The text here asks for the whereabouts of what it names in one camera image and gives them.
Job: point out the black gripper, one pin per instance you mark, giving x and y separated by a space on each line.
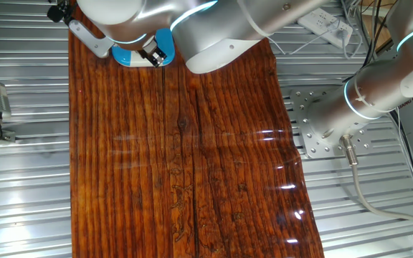
149 47

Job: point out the blue and white desk lamp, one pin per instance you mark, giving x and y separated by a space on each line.
122 57

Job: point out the white power strip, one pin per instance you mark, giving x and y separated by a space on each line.
317 21

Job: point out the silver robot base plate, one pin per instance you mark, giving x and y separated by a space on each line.
299 107

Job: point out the brown wooden board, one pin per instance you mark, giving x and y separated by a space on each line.
369 32

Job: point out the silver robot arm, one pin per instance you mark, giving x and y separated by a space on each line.
228 32

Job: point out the white power plug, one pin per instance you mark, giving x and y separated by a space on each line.
341 28

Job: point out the wood grain table mat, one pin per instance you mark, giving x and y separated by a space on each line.
127 161

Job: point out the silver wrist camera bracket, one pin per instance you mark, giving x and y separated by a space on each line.
91 41

